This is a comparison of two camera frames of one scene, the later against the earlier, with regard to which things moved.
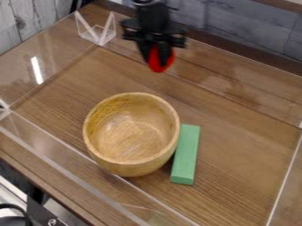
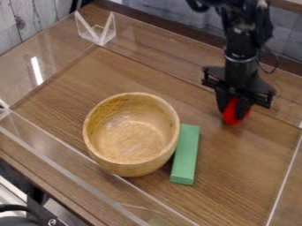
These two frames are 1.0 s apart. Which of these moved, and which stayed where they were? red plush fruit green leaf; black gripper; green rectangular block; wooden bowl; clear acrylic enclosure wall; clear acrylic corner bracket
Moved: black gripper; red plush fruit green leaf
Stayed: clear acrylic corner bracket; green rectangular block; wooden bowl; clear acrylic enclosure wall
